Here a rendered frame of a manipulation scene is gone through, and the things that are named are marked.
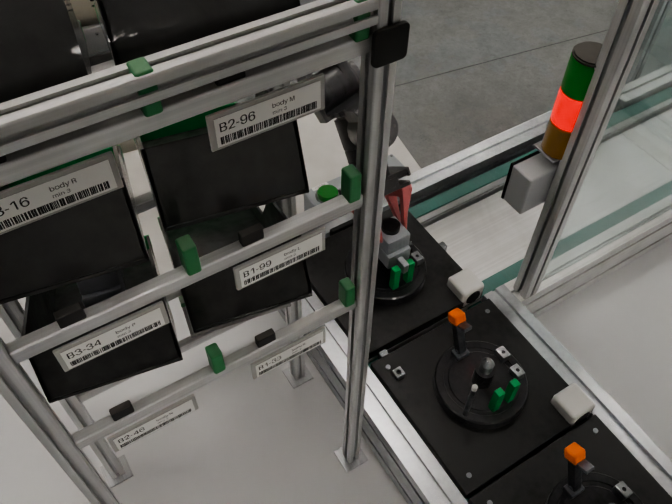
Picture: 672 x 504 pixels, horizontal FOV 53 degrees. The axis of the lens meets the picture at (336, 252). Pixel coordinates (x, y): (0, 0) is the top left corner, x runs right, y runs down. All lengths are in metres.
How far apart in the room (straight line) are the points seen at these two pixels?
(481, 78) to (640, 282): 1.98
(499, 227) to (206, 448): 0.67
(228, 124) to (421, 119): 2.54
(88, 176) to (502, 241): 0.99
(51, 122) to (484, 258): 0.98
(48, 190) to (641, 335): 1.11
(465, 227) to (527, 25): 2.42
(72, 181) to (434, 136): 2.53
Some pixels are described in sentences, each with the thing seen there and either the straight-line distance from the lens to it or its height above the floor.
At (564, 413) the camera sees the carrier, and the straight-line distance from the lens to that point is 1.07.
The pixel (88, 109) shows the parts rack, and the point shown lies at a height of 1.65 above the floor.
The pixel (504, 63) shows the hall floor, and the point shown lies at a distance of 3.36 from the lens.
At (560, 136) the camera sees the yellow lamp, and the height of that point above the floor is 1.30.
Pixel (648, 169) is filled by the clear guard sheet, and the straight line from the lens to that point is 1.19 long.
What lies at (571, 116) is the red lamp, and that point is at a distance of 0.93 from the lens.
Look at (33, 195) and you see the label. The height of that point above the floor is 1.61.
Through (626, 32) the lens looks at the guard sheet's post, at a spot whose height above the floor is 1.47.
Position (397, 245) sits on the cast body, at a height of 1.07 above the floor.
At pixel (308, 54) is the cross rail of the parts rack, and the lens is 0.46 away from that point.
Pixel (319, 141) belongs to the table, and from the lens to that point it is 1.55.
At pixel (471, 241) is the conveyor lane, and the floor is 0.92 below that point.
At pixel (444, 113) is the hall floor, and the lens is 3.02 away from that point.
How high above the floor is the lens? 1.90
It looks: 51 degrees down
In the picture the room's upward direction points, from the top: 1 degrees clockwise
